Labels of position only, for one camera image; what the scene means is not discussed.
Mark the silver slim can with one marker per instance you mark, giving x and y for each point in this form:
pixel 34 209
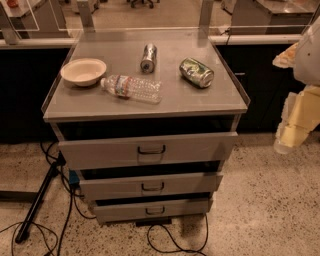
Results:
pixel 148 61

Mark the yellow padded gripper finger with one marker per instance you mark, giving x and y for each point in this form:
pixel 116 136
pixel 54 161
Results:
pixel 304 118

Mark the blue box behind cabinet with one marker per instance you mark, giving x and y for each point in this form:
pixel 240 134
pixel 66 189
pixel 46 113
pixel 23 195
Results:
pixel 73 179

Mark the grey top drawer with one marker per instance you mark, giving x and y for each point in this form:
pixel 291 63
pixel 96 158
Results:
pixel 150 150

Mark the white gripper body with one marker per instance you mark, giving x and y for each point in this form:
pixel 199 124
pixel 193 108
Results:
pixel 308 59

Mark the white bowl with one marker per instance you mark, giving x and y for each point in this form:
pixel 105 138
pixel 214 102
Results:
pixel 83 72

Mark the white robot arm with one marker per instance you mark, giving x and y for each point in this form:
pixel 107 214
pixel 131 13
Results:
pixel 304 56

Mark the grey middle drawer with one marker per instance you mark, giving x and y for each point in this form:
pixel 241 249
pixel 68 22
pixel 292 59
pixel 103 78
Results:
pixel 145 186

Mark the green soda can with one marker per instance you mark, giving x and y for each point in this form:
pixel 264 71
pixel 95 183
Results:
pixel 196 72

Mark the white counter ledge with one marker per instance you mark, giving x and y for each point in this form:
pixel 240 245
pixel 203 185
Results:
pixel 217 40

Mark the grey bottom drawer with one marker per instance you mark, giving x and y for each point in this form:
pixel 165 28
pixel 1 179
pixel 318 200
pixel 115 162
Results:
pixel 149 210

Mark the grey drawer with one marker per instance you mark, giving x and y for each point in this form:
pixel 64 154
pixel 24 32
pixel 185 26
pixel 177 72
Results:
pixel 149 210
pixel 150 150
pixel 145 186

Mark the clear plastic water bottle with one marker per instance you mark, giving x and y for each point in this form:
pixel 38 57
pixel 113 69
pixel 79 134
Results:
pixel 132 88

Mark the grey drawer cabinet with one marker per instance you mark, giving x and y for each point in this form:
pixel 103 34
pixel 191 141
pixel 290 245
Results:
pixel 146 120

